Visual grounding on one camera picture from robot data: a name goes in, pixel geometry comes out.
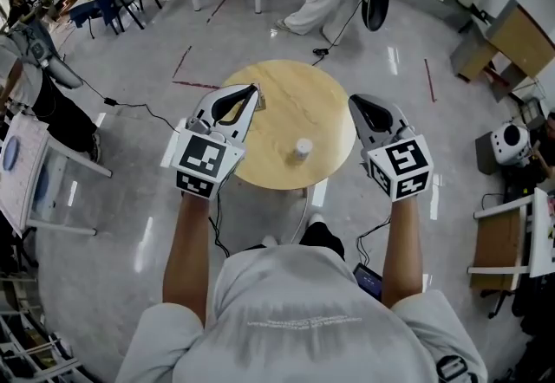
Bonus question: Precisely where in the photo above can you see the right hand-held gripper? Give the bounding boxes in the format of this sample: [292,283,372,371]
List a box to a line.
[349,94,434,204]

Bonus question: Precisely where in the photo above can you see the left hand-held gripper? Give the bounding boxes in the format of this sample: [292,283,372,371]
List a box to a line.
[171,83,263,201]

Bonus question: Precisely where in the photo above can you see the small white-capped bottle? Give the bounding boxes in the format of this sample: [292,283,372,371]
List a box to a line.
[292,137,315,163]

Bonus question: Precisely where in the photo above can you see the person's left forearm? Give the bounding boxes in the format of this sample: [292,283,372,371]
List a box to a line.
[162,192,220,327]

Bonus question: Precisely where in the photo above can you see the person's right forearm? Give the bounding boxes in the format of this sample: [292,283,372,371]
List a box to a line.
[380,198,424,312]

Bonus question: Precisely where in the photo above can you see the round wooden table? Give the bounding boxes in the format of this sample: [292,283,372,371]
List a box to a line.
[219,59,351,200]

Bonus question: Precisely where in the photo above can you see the grey box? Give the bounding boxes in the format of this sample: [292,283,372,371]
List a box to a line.
[474,132,500,176]

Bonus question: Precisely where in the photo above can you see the person's black trousers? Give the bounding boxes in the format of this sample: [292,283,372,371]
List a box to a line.
[236,219,346,262]

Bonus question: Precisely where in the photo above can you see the wooden grey cabinet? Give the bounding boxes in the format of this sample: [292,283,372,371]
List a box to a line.
[449,0,555,104]

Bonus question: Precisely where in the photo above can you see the black screen device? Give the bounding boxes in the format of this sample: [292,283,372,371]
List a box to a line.
[351,262,384,303]

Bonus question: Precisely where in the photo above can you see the white desk with wooden panel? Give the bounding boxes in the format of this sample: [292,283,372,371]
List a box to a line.
[467,186,555,292]

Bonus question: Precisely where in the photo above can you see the blue table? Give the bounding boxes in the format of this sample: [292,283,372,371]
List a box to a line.
[69,0,134,41]

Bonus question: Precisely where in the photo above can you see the white side table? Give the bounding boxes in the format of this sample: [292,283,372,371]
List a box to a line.
[0,112,113,239]

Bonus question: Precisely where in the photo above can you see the blue plate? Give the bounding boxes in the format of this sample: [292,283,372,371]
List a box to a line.
[1,134,23,171]

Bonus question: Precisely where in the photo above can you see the person's grey t-shirt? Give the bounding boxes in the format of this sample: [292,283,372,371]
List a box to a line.
[114,242,489,383]

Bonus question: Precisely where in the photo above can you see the black cable with adapter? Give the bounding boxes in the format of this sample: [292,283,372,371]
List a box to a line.
[310,3,370,67]
[80,76,184,134]

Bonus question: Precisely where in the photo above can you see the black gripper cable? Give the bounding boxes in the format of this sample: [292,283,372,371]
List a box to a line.
[356,216,392,269]
[207,192,232,260]

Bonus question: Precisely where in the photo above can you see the white cable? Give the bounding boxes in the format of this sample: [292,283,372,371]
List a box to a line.
[289,188,314,244]

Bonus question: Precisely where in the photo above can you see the black strap buckle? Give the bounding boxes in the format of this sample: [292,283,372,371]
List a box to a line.
[435,354,469,383]

